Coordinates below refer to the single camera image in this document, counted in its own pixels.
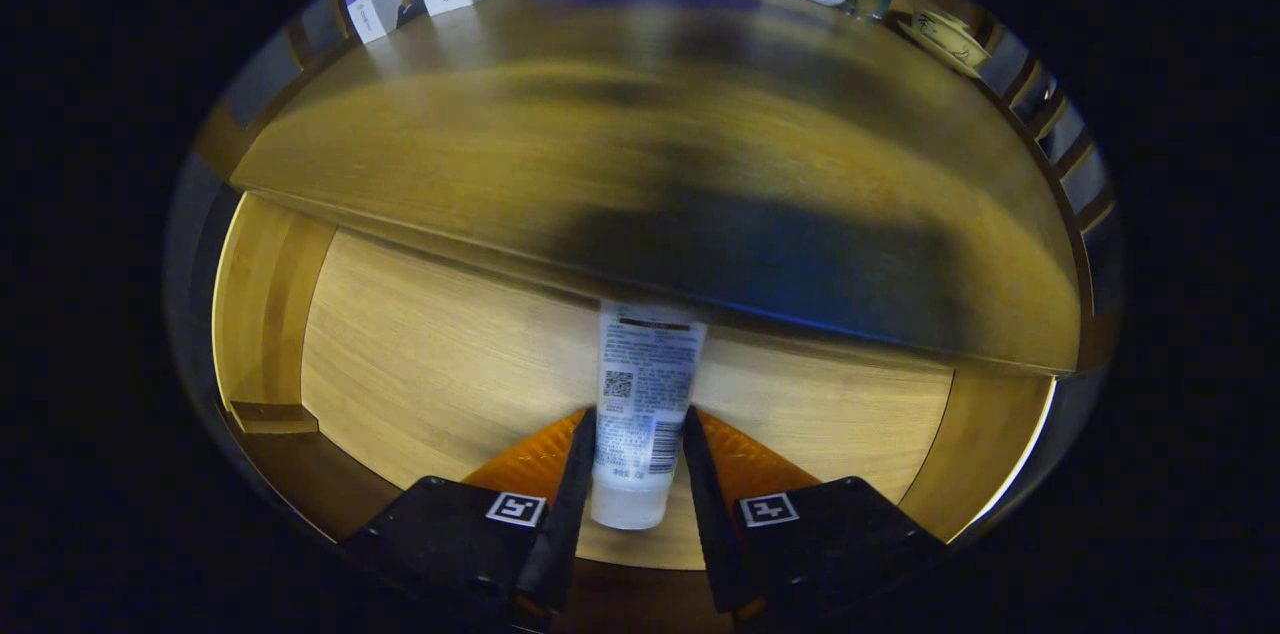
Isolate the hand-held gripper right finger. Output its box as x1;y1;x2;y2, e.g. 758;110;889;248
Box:
682;404;949;630

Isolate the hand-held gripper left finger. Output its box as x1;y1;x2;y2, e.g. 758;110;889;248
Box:
345;406;598;630

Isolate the white cosmetic tube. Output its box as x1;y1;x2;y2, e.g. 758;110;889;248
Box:
590;299;709;531

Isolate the brown wooden drawer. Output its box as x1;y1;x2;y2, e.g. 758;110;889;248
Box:
195;189;1061;630

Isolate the brown wooden countertop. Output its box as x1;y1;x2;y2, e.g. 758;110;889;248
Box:
230;0;1086;375

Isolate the beige lidded teacup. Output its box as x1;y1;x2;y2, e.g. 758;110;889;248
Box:
897;7;993;80

